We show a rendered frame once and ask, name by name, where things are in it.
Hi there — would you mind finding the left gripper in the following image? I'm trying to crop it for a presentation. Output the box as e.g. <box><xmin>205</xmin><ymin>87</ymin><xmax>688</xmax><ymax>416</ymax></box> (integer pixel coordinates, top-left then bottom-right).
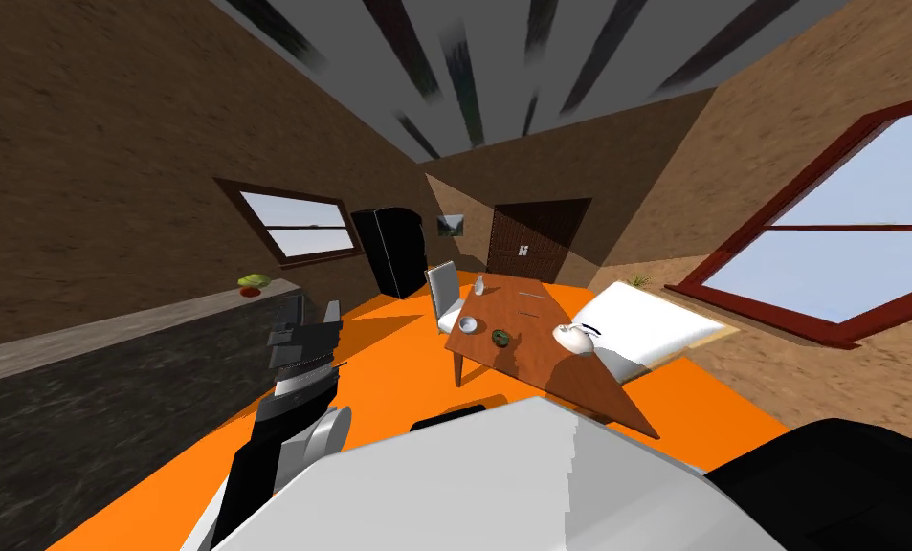
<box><xmin>267</xmin><ymin>294</ymin><xmax>346</xmax><ymax>378</ymax></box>

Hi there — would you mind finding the small brown-framed window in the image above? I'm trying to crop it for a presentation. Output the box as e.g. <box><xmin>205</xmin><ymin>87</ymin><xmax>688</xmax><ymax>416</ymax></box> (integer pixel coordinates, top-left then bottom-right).
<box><xmin>213</xmin><ymin>177</ymin><xmax>366</xmax><ymax>270</ymax></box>

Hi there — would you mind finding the black fridge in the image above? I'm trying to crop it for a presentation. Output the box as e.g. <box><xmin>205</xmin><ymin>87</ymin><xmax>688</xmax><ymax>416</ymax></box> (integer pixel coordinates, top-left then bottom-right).
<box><xmin>349</xmin><ymin>206</ymin><xmax>431</xmax><ymax>301</ymax></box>

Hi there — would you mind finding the white chair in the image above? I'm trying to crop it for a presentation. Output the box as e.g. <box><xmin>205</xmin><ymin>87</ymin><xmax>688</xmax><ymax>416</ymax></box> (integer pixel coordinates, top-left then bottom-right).
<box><xmin>424</xmin><ymin>259</ymin><xmax>469</xmax><ymax>337</ymax></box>

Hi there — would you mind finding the brown wooden table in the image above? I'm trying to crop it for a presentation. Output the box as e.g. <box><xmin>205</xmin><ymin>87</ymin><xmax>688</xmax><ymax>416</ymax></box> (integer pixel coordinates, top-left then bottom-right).
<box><xmin>443</xmin><ymin>273</ymin><xmax>662</xmax><ymax>441</ymax></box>

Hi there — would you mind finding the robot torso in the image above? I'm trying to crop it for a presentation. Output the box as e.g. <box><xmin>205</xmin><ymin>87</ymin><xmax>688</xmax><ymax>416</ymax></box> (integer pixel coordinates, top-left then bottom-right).
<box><xmin>211</xmin><ymin>396</ymin><xmax>788</xmax><ymax>551</ymax></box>

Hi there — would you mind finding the dark brown door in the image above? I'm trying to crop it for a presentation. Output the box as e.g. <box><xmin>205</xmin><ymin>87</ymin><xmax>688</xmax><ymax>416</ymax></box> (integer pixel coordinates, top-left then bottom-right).
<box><xmin>485</xmin><ymin>197</ymin><xmax>594</xmax><ymax>285</ymax></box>

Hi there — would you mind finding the white teapot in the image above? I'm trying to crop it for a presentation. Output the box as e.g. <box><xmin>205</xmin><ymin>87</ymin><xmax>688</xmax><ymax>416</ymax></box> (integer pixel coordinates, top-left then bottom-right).
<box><xmin>551</xmin><ymin>321</ymin><xmax>604</xmax><ymax>358</ymax></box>

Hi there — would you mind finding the white bed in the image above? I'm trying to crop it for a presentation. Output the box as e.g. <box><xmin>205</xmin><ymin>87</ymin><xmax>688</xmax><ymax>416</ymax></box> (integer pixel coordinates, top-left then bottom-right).
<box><xmin>571</xmin><ymin>279</ymin><xmax>739</xmax><ymax>386</ymax></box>

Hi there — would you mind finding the large red-framed window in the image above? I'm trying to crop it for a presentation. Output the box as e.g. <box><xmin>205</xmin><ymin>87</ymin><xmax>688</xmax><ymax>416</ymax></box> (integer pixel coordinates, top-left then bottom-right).
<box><xmin>664</xmin><ymin>90</ymin><xmax>912</xmax><ymax>351</ymax></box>

